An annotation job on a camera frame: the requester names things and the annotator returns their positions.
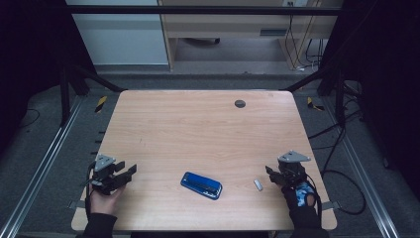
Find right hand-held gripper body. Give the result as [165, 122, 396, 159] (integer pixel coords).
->
[277, 150, 312, 190]

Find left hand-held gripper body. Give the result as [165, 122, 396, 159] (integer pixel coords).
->
[86, 154, 129, 196]

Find blue stapler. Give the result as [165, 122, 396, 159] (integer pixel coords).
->
[179, 171, 223, 201]

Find person's left hand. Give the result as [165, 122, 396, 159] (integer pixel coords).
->
[88, 184, 127, 217]

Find person's right hand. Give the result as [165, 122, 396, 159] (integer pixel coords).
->
[280, 180, 321, 230]

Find white cabinet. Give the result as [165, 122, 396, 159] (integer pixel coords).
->
[64, 0, 169, 66]

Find black curtain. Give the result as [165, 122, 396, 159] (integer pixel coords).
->
[0, 0, 97, 158]
[319, 0, 420, 201]

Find dark object under desk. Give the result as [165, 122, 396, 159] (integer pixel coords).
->
[182, 37, 222, 47]

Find light wooden desk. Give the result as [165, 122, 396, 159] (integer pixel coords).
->
[157, 0, 345, 71]

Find left hand-held gripper cable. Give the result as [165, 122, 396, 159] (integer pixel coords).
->
[84, 162, 97, 217]

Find hand-held gripper cable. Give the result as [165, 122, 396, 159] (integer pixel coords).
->
[84, 162, 97, 217]
[304, 173, 324, 223]

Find right hand-held gripper cable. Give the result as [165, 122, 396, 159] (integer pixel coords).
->
[304, 173, 324, 223]

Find grey table bracket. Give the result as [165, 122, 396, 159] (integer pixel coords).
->
[67, 199, 87, 211]
[321, 199, 342, 212]

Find aluminium floor rail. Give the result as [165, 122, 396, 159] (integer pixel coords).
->
[0, 94, 85, 238]
[320, 96, 401, 238]

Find black frame strut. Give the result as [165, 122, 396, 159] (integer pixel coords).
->
[58, 63, 129, 127]
[279, 64, 347, 127]

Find thin black floor cable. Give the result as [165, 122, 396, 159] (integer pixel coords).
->
[19, 107, 42, 129]

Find cables under wooden desk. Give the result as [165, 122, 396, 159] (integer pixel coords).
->
[284, 14, 327, 72]

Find black horizontal frame bar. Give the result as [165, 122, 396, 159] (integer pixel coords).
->
[64, 4, 345, 16]

